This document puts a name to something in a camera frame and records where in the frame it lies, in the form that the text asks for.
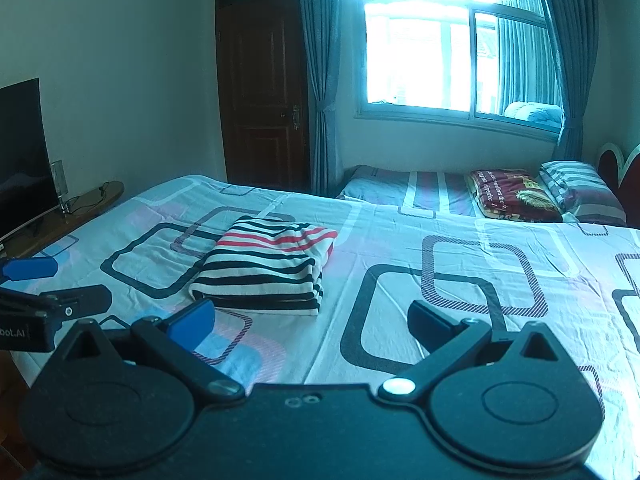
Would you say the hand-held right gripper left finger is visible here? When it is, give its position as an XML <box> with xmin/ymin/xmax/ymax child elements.
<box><xmin>60</xmin><ymin>298</ymin><xmax>247</xmax><ymax>405</ymax></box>

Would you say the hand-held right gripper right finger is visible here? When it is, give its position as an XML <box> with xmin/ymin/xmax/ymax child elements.
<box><xmin>378</xmin><ymin>300</ymin><xmax>561</xmax><ymax>403</ymax></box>

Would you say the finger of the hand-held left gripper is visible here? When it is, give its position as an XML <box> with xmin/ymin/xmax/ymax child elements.
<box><xmin>0</xmin><ymin>257</ymin><xmax>58</xmax><ymax>282</ymax></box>
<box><xmin>0</xmin><ymin>285</ymin><xmax>113</xmax><ymax>322</ymax></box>

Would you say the black red striped white shirt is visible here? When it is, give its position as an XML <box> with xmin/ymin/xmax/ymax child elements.
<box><xmin>188</xmin><ymin>215</ymin><xmax>339</xmax><ymax>317</ymax></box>

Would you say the bed with patterned sheet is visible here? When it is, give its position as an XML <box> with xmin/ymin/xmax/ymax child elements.
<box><xmin>10</xmin><ymin>174</ymin><xmax>640</xmax><ymax>480</ymax></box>

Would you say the wooden television cabinet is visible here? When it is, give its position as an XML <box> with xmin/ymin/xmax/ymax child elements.
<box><xmin>0</xmin><ymin>181</ymin><xmax>125</xmax><ymax>261</ymax></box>

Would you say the black television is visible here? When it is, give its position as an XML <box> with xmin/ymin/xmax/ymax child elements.
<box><xmin>0</xmin><ymin>77</ymin><xmax>60</xmax><ymax>243</ymax></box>

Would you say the low bed with striped sheet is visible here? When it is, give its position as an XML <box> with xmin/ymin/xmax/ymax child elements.
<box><xmin>336</xmin><ymin>164</ymin><xmax>628</xmax><ymax>226</ymax></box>

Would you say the red printed pillow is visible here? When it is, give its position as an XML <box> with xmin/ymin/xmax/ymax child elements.
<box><xmin>469</xmin><ymin>168</ymin><xmax>563</xmax><ymax>223</ymax></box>

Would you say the striped pillow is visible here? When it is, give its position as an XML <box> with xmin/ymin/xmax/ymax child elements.
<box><xmin>539</xmin><ymin>160</ymin><xmax>628</xmax><ymax>227</ymax></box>

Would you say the light blue cloth bundle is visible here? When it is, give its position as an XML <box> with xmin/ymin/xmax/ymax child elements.
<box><xmin>504</xmin><ymin>101</ymin><xmax>563</xmax><ymax>125</ymax></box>

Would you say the red white headboard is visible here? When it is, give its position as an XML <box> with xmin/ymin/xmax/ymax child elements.
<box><xmin>596</xmin><ymin>142</ymin><xmax>640</xmax><ymax>231</ymax></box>

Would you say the dark wooden door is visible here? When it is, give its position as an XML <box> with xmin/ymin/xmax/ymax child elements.
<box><xmin>215</xmin><ymin>0</ymin><xmax>313</xmax><ymax>193</ymax></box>

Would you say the bright window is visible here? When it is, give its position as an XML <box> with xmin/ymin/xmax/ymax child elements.
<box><xmin>350</xmin><ymin>0</ymin><xmax>566</xmax><ymax>133</ymax></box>

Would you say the blue curtain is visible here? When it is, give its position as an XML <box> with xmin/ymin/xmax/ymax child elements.
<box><xmin>530</xmin><ymin>0</ymin><xmax>601</xmax><ymax>161</ymax></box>
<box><xmin>296</xmin><ymin>0</ymin><xmax>357</xmax><ymax>197</ymax></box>

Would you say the black cable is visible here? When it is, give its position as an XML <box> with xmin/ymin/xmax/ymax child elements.
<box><xmin>65</xmin><ymin>185</ymin><xmax>108</xmax><ymax>213</ymax></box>

